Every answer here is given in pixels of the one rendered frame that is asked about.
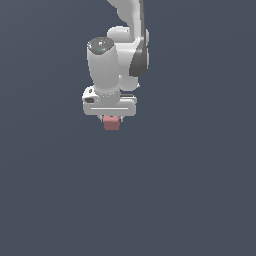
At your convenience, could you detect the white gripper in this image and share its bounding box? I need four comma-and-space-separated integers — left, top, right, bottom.
81, 85, 138, 123

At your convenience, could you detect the small red cube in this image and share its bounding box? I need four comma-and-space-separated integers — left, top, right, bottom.
102, 115, 121, 131

